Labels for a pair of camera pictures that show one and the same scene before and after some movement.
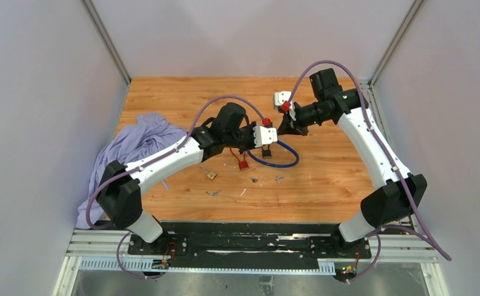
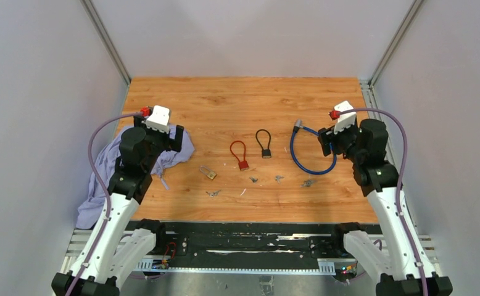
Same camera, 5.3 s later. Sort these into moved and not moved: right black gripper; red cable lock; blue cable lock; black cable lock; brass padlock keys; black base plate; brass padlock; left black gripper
Moved: right black gripper; blue cable lock; left black gripper
Not moved: brass padlock; red cable lock; black cable lock; black base plate; brass padlock keys
